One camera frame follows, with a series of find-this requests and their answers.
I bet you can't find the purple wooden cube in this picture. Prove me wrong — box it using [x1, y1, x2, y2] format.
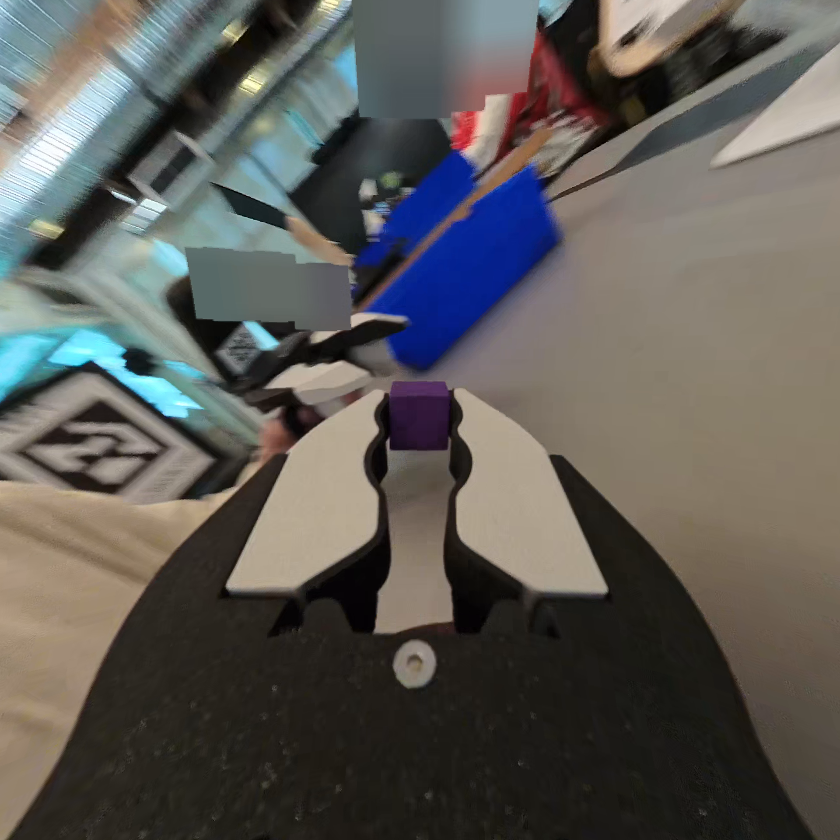
[388, 381, 451, 452]

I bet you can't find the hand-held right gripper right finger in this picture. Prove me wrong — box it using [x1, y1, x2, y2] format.
[444, 387, 609, 634]

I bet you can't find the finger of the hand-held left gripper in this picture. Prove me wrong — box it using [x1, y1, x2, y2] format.
[264, 364, 371, 404]
[307, 314, 411, 363]

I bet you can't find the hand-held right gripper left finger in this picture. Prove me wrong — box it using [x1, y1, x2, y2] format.
[224, 388, 392, 634]

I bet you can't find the tan angled board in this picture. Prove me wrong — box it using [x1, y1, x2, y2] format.
[210, 182, 350, 265]

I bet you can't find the long wooden table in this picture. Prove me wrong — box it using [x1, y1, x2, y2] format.
[354, 128, 553, 311]

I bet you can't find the black white marker sign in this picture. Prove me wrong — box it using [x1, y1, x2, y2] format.
[0, 361, 222, 505]

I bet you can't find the blue plastic bin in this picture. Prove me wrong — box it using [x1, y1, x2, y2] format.
[366, 154, 478, 263]
[357, 164, 563, 371]

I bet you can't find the person's left hand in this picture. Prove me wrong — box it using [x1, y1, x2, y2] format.
[259, 407, 312, 463]

